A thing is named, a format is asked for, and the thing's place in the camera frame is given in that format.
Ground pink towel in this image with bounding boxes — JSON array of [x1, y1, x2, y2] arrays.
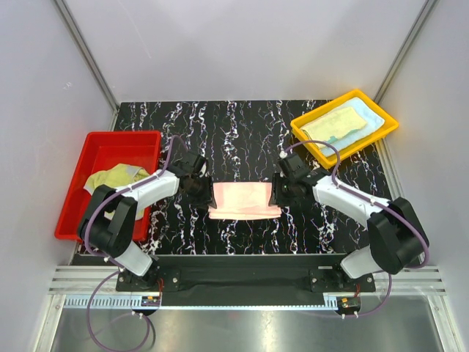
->
[[209, 182, 281, 221]]

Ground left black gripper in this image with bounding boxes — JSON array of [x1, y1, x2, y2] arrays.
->
[[184, 174, 217, 210]]

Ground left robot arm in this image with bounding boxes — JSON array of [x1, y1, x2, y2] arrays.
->
[[78, 152, 217, 291]]

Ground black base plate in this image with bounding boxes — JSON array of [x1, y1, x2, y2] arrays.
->
[[116, 254, 376, 309]]

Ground yellow plastic tray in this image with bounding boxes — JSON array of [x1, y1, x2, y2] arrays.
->
[[291, 89, 399, 169]]

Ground red plastic bin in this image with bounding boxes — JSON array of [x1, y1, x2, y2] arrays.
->
[[54, 131, 161, 242]]

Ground olive yellow towel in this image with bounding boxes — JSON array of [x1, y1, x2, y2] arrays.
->
[[83, 163, 151, 221]]

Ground left aluminium frame post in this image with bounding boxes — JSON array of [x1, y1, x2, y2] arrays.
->
[[51, 0, 120, 131]]

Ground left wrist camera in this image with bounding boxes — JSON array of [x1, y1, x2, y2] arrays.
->
[[197, 161, 207, 177]]

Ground white slotted cable duct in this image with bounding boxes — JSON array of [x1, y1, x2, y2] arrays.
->
[[64, 295, 161, 309]]

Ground yellow green towel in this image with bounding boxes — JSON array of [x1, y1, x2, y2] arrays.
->
[[300, 106, 368, 144]]

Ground right aluminium frame post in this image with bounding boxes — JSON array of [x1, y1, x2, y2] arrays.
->
[[373, 0, 439, 104]]

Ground aluminium frame post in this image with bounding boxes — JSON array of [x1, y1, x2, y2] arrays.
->
[[51, 0, 120, 131], [373, 0, 439, 104]]

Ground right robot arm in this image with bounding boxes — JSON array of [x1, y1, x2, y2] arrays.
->
[[269, 153, 429, 291]]

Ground light blue towel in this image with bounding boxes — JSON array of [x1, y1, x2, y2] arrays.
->
[[332, 97, 385, 151]]

